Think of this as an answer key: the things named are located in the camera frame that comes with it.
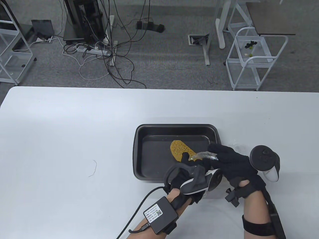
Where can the person's right hand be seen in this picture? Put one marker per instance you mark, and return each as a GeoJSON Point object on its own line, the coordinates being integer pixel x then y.
{"type": "Point", "coordinates": [234, 164]}

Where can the person's left hand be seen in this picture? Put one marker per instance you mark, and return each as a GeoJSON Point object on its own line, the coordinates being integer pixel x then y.
{"type": "Point", "coordinates": [185, 159]}

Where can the yellow lacy cookie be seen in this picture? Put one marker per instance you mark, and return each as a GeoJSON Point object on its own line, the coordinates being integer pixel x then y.
{"type": "Point", "coordinates": [178, 148]}

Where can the clear plastic bakery bag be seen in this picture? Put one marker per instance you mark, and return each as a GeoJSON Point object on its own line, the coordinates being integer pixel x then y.
{"type": "Point", "coordinates": [204, 155]}

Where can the person's left forearm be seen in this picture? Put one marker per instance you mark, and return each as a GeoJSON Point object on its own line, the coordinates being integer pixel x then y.
{"type": "Point", "coordinates": [173, 195]}

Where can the person's right forearm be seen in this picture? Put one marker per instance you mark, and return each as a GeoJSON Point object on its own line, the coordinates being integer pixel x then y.
{"type": "Point", "coordinates": [256, 209]}

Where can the black metal baking tray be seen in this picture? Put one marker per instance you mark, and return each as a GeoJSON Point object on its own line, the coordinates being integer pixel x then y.
{"type": "Point", "coordinates": [154, 154]}

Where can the black wrist sensor box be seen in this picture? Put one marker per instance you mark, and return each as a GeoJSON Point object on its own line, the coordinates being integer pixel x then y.
{"type": "Point", "coordinates": [254, 226]}
{"type": "Point", "coordinates": [162, 214]}

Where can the thin loose thread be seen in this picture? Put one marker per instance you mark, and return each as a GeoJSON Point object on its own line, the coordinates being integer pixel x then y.
{"type": "Point", "coordinates": [96, 166]}

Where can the small green white object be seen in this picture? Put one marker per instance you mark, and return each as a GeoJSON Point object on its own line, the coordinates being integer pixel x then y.
{"type": "Point", "coordinates": [250, 55]}

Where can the floor outlet box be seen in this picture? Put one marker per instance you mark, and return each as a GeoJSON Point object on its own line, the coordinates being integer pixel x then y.
{"type": "Point", "coordinates": [198, 39]}

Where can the small black object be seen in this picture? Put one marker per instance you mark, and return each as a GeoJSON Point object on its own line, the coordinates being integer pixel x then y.
{"type": "Point", "coordinates": [250, 44]}

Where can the black power adapter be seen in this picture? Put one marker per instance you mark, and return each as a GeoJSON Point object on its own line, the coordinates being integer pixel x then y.
{"type": "Point", "coordinates": [149, 26]}

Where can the white power strip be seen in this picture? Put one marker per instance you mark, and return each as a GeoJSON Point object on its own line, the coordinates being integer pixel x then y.
{"type": "Point", "coordinates": [94, 51]}

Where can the brown desk board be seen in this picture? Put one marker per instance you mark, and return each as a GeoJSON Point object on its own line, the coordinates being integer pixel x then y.
{"type": "Point", "coordinates": [271, 20]}

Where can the black equipment stand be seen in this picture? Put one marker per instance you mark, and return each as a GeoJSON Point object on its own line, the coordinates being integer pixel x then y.
{"type": "Point", "coordinates": [82, 22]}

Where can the white metal rack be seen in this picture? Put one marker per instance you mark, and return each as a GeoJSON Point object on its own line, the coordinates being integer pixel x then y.
{"type": "Point", "coordinates": [25, 39]}

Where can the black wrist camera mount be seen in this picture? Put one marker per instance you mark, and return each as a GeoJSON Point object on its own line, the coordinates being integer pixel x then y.
{"type": "Point", "coordinates": [233, 198]}

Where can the white desk frame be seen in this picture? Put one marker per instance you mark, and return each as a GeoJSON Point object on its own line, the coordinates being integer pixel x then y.
{"type": "Point", "coordinates": [220, 29]}

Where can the white metal floor rail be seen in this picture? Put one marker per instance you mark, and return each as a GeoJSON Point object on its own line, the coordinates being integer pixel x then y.
{"type": "Point", "coordinates": [113, 39]}

